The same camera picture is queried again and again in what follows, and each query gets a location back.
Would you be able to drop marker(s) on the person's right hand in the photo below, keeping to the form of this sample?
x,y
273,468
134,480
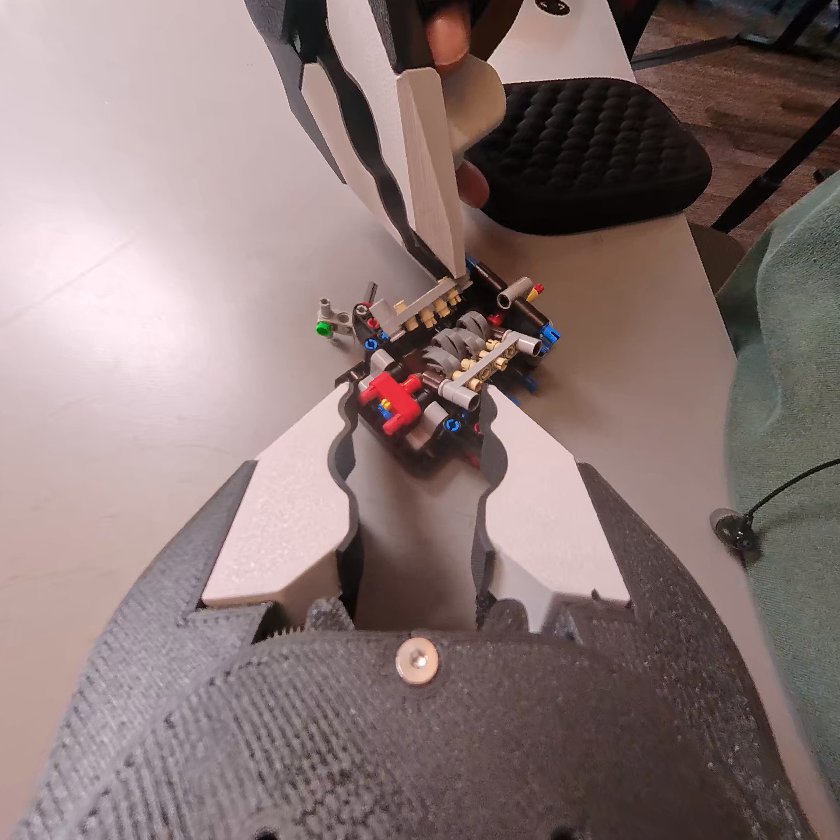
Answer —
x,y
451,39

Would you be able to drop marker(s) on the black clip-on microphone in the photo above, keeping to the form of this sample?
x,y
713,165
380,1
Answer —
x,y
728,525

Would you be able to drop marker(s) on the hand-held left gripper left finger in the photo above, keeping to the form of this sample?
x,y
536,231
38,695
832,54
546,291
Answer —
x,y
282,518

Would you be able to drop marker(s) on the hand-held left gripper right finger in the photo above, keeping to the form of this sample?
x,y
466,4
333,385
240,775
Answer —
x,y
551,518

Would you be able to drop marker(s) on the black metal leg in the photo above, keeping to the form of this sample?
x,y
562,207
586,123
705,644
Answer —
x,y
722,47
774,167

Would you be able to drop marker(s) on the black textured cushion pad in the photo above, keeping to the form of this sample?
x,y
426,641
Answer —
x,y
590,151

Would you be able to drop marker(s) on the multicoloured lego engine assembly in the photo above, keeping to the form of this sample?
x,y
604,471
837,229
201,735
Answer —
x,y
407,407

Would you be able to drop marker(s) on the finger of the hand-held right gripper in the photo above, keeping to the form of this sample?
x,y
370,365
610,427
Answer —
x,y
426,170
328,124

